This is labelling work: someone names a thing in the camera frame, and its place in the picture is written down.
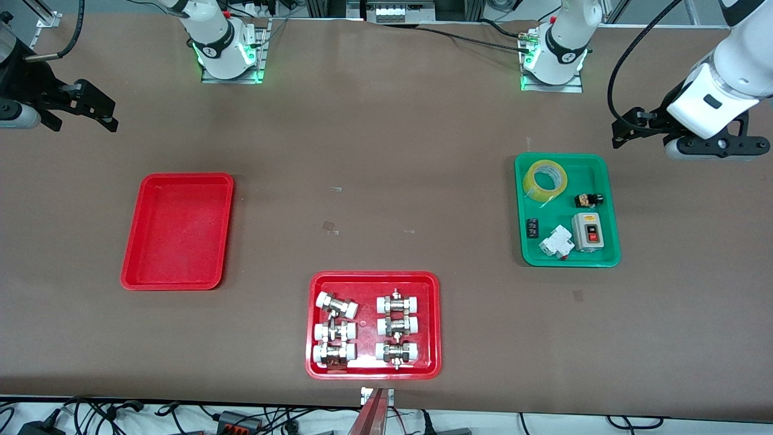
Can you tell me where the yellow clear packing tape roll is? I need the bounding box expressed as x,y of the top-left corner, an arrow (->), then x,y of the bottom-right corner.
522,159 -> 569,199

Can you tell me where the red plastic tray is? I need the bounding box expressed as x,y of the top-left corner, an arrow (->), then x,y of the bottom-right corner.
120,173 -> 235,291
305,271 -> 442,381

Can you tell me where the green plastic tray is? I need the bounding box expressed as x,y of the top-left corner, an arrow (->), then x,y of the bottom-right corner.
515,153 -> 621,268

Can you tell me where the white circuit breaker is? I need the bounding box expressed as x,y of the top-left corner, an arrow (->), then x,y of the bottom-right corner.
539,225 -> 574,260

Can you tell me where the white power strip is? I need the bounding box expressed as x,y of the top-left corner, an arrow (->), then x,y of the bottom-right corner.
229,0 -> 280,19

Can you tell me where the white-capped metal pipe fitting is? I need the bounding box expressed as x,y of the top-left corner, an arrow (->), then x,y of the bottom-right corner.
313,320 -> 357,343
312,343 -> 357,370
376,289 -> 420,315
376,314 -> 419,338
374,340 -> 420,370
316,291 -> 359,320

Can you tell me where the black power adapter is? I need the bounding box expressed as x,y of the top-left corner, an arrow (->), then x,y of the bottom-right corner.
17,410 -> 67,435

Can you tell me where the black orange connector box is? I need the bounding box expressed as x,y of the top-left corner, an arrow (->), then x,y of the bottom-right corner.
216,410 -> 265,433

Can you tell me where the black plug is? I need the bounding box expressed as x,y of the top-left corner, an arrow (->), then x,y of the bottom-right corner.
422,411 -> 473,435

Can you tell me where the red metal bar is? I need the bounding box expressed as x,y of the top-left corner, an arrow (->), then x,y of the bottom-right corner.
347,388 -> 388,435

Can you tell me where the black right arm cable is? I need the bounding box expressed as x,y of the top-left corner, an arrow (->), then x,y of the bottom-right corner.
24,0 -> 86,62

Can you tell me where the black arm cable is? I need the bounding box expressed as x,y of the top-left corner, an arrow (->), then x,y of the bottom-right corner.
24,0 -> 86,62
607,0 -> 686,137

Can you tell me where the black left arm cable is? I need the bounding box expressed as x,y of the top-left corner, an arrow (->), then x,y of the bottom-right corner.
607,0 -> 686,137

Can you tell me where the aluminium frame profile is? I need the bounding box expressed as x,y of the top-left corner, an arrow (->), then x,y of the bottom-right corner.
35,0 -> 62,28

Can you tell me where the grey switch box red button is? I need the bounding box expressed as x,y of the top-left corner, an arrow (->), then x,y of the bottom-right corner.
571,212 -> 606,252

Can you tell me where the black table cable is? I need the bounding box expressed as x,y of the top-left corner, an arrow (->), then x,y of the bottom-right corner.
399,20 -> 541,53

